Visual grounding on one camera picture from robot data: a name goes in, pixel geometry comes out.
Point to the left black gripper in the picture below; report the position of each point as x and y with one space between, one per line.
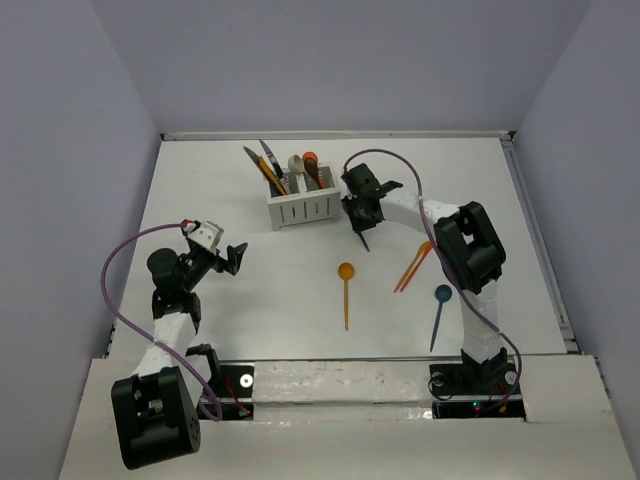
219 265

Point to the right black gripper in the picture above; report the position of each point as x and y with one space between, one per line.
359 225

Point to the teal blue plastic knife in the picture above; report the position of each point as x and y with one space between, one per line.
363 240

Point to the brown wooden spoon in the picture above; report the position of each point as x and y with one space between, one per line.
312 170

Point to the teal handled steel knife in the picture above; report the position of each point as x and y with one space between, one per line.
254 158

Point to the beige plastic spoon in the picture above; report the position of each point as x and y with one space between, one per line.
295 164

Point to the orange handled knife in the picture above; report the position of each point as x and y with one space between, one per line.
271 176

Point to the black handled steel knife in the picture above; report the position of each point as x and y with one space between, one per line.
272 159

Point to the orange red plastic spoon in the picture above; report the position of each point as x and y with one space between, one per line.
309 155

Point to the pink handled steel knife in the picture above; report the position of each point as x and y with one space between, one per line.
287 183

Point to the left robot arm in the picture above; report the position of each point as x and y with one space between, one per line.
155 407

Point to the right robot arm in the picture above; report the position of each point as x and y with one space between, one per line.
465 240

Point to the white two-compartment utensil caddy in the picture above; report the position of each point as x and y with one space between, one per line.
307 203

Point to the yellow orange plastic spoon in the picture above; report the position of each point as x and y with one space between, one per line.
346 272

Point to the orange plastic fork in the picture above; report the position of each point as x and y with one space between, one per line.
412 267
417 267

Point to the dark blue plastic spoon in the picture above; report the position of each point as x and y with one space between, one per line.
443 294

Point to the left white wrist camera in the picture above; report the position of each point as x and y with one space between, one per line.
203 234

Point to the aluminium table edge rail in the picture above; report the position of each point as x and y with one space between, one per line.
334 134

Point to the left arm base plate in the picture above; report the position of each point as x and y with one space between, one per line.
234 391

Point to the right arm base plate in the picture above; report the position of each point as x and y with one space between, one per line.
456 398

